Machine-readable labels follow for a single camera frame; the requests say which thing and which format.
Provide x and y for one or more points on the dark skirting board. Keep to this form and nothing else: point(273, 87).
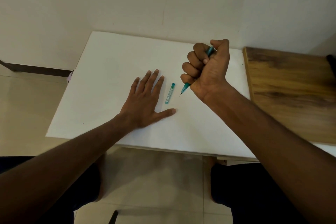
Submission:
point(39, 69)

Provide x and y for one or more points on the teal pencil lead case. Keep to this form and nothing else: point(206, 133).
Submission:
point(170, 93)

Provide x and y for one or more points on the person's left leg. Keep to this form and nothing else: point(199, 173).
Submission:
point(101, 176)

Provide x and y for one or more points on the black shorts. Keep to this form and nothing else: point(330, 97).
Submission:
point(249, 192)

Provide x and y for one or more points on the person's left hand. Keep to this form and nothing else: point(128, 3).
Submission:
point(140, 108)

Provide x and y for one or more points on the brown wooden table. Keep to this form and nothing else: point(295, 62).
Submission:
point(291, 87)

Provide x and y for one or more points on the teal mechanical pencil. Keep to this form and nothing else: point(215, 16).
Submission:
point(185, 87)

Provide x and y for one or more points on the person's right leg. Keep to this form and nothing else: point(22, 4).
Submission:
point(210, 179)

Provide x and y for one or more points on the person's right thumb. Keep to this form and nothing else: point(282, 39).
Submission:
point(220, 48)

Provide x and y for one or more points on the person's left middle finger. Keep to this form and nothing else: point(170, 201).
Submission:
point(153, 80)

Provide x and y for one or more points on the person's leg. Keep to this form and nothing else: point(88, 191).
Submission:
point(101, 176)
point(210, 179)

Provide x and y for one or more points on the person's left forearm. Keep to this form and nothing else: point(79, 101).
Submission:
point(57, 168)

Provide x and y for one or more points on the person's right little finger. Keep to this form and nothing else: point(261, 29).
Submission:
point(187, 78)

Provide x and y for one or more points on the black slim object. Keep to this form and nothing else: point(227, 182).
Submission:
point(113, 218)

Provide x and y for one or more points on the person's right hand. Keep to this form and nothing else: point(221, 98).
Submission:
point(214, 74)

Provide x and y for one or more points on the person's left little finger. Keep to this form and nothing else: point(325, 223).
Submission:
point(135, 86)

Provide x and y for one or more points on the black chair part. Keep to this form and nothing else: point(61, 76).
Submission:
point(332, 65)

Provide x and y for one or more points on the person's right middle finger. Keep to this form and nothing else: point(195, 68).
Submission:
point(194, 59)

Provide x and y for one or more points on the person's right forearm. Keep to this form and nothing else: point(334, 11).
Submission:
point(275, 147)

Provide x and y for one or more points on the person's left thumb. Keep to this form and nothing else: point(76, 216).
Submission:
point(166, 113)

